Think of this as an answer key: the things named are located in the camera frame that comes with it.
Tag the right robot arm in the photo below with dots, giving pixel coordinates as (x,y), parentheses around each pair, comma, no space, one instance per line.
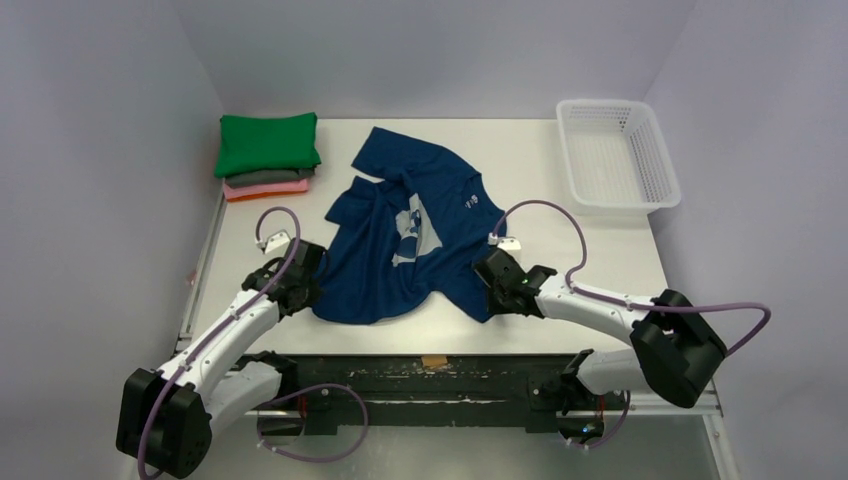
(670,349)

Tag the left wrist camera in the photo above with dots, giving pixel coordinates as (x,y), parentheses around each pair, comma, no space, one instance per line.
(279,240)

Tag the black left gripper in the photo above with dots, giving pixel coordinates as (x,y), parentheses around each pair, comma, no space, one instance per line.
(313,291)

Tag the grey folded t-shirt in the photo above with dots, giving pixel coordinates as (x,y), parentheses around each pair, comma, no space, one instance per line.
(268,176)

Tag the pink folded t-shirt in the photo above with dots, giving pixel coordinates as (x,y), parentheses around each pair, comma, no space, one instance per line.
(299,185)

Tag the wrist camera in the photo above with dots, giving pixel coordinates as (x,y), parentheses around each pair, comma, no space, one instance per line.
(508,244)
(279,240)

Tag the green folded t-shirt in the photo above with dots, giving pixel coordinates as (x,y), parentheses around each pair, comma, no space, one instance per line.
(249,144)

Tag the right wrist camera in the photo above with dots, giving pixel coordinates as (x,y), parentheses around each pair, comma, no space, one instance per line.
(508,244)

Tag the white plastic basket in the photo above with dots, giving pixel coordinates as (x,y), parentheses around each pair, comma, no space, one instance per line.
(615,157)

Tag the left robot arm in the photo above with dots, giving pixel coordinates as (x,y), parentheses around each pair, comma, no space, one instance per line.
(170,415)

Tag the orange folded t-shirt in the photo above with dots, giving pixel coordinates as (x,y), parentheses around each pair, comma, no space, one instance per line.
(235,199)

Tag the aluminium table frame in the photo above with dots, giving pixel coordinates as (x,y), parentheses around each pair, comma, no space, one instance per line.
(193,285)

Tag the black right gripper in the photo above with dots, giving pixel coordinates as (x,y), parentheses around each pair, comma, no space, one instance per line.
(490,277)

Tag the brown tape piece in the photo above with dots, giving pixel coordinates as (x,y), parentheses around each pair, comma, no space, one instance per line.
(434,362)

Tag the blue t-shirt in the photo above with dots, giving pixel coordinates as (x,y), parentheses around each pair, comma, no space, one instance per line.
(413,222)

